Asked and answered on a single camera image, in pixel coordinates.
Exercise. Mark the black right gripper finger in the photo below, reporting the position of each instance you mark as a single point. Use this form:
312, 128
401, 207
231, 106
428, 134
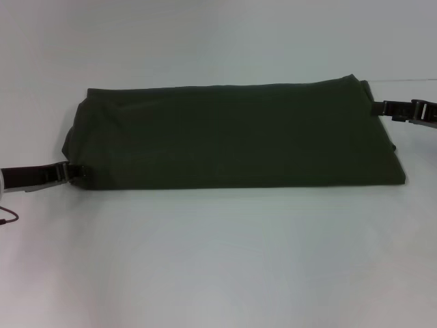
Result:
392, 108

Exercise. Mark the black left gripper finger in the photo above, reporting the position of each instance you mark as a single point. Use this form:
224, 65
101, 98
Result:
73, 171

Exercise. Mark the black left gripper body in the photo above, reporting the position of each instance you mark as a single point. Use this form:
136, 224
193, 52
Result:
25, 176

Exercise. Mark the dark green shirt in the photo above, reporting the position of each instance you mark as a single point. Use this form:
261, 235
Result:
222, 136

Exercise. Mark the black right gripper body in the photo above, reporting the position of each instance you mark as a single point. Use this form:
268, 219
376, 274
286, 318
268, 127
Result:
428, 112

